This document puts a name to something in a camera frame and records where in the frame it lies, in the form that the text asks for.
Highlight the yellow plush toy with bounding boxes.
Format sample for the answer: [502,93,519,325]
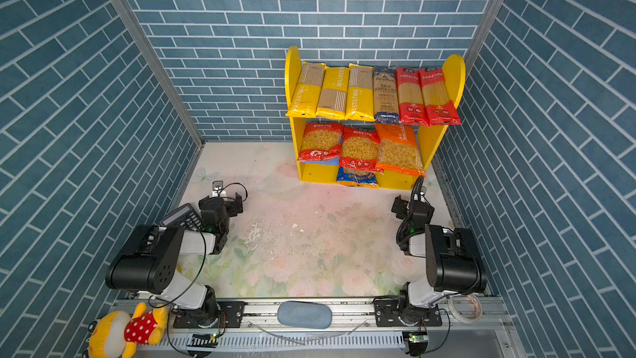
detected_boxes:
[82,303,169,358]

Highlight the grey blue oval pad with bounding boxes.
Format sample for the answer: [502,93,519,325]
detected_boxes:
[277,301,333,329]

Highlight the blue clear spaghetti bag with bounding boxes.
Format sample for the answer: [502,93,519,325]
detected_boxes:
[373,67,400,124]

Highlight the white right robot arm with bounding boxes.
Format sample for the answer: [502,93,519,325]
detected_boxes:
[392,193,487,318]

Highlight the red macaroni bag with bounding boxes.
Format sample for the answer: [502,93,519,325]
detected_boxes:
[297,123,344,162]
[339,127,382,172]

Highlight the clear tape roll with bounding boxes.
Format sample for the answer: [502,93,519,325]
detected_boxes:
[447,293,484,325]

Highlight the orange pasta bag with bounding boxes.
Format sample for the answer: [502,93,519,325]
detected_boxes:
[375,124,426,177]

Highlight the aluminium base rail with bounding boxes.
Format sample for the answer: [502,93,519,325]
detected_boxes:
[137,296,523,357]

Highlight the red yellow spaghetti bag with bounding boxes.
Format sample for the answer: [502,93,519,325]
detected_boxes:
[396,67,428,126]
[418,68,461,126]

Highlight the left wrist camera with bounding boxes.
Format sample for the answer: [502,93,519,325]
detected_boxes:
[210,180,226,197]

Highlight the black calculator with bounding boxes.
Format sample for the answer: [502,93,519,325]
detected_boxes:
[159,203,203,231]

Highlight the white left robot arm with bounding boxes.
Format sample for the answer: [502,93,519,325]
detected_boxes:
[105,190,248,328]

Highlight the blue orecchiette pasta bag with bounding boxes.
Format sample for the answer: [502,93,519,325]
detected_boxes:
[336,167,379,188]

